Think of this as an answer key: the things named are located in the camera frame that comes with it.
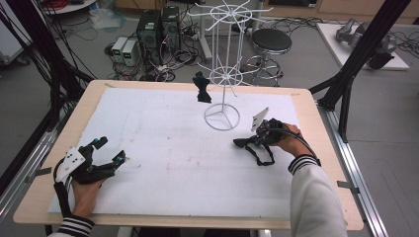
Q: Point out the person's right hand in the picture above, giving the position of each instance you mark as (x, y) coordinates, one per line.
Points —
(293, 141)

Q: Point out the round white table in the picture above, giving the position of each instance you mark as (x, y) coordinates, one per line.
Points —
(70, 6)

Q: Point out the grey robot on platform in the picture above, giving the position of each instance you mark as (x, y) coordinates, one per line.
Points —
(382, 49)

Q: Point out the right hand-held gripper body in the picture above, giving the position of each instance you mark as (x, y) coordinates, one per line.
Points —
(268, 126)

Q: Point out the computer towers on floor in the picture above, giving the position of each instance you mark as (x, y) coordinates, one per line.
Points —
(171, 62)

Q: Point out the black round stool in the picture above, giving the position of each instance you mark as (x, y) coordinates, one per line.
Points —
(270, 42)

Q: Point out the black bow tie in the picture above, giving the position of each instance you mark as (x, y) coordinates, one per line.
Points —
(201, 87)
(260, 154)

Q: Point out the person's left hand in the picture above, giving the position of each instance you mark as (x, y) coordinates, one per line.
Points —
(86, 197)

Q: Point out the black metal frame post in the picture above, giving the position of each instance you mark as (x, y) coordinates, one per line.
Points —
(42, 49)
(362, 49)

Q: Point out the black computer tower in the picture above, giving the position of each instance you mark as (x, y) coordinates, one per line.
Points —
(149, 33)
(170, 26)

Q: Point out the clear plastic bag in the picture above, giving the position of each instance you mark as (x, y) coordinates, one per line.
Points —
(105, 18)

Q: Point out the metal table clip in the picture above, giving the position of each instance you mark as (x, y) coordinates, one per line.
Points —
(348, 186)
(38, 173)

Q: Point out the wooden table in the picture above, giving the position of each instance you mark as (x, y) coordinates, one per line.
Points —
(329, 108)

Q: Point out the white foam mat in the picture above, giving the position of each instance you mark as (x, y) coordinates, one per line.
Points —
(181, 164)

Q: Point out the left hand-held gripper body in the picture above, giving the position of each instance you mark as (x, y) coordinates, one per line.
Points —
(74, 164)

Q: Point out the aluminium rail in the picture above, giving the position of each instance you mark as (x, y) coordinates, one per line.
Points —
(23, 171)
(362, 184)

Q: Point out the white floor platform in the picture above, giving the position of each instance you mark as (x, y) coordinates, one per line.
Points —
(332, 39)

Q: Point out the grey bench power supply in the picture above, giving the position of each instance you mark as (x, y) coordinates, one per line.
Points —
(118, 47)
(130, 52)

